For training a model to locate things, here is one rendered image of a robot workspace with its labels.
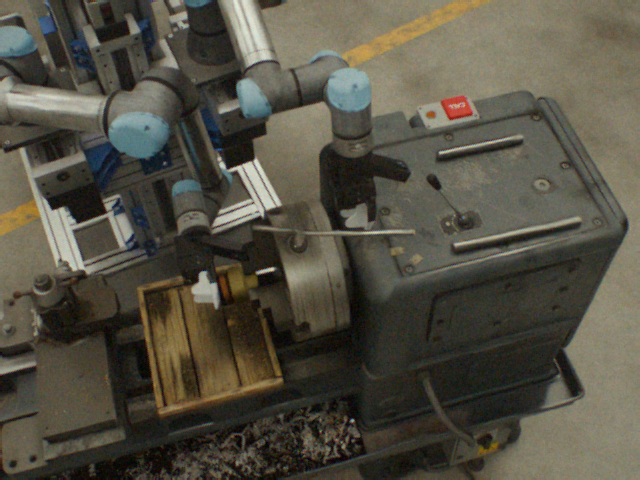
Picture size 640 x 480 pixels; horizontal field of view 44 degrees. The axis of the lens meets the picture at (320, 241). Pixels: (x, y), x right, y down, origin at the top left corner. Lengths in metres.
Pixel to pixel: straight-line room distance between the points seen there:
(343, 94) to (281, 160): 2.08
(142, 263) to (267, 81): 1.60
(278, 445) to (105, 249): 1.19
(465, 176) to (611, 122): 2.04
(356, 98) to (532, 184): 0.56
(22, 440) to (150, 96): 0.84
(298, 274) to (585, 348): 1.62
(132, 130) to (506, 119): 0.86
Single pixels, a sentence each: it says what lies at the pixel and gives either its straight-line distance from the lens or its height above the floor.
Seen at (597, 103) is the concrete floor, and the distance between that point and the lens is 3.87.
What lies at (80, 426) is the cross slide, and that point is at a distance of 1.90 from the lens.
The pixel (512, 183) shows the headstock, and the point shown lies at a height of 1.26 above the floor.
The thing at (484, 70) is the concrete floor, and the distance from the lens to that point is 3.90.
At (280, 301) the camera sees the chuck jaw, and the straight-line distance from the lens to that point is 1.80.
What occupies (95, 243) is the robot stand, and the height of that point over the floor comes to 0.21.
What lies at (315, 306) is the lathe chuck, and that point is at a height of 1.15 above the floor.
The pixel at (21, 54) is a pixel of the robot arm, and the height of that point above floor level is 1.37.
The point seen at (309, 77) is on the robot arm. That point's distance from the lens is 1.51.
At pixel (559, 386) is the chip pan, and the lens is 2.40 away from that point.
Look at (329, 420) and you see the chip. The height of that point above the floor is 0.58.
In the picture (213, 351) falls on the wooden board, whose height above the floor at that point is 0.88.
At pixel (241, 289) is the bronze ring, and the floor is 1.11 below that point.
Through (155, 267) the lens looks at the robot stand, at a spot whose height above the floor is 0.21.
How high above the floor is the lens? 2.66
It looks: 56 degrees down
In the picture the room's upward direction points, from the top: 2 degrees counter-clockwise
